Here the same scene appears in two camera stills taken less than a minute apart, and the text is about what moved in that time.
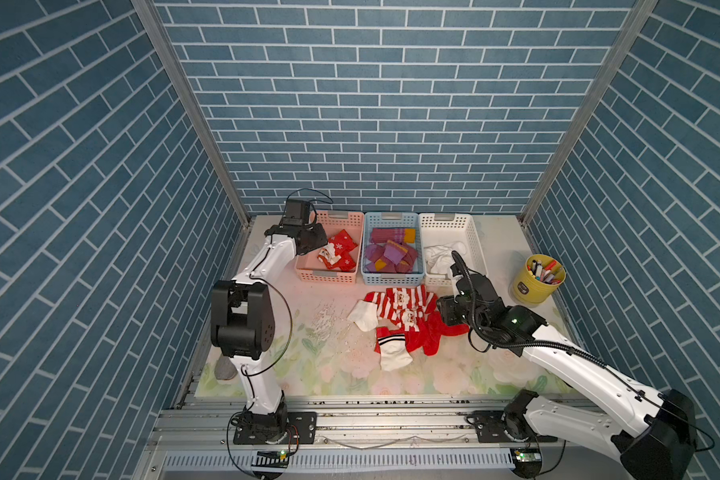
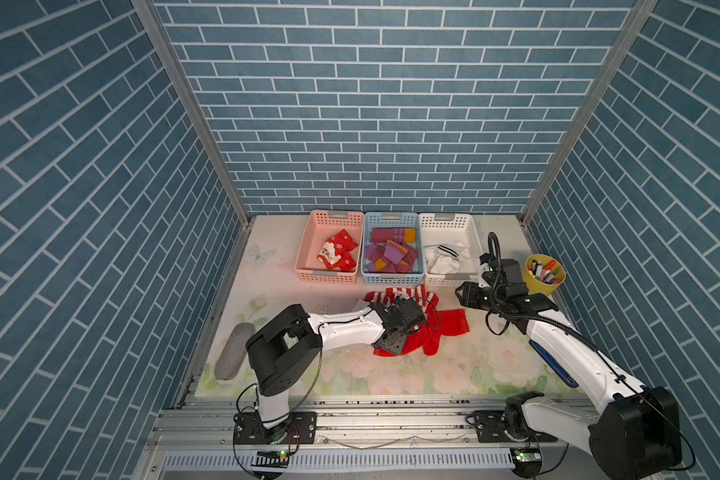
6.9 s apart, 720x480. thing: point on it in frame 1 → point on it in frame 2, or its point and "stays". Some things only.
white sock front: (394, 353) → (457, 249)
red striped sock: (395, 299) stays
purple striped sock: (389, 257) stays
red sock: (336, 254) stays
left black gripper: (320, 237) → (401, 342)
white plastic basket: (442, 234) stays
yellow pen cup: (539, 279) stays
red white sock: (424, 336) stays
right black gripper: (445, 309) → (466, 296)
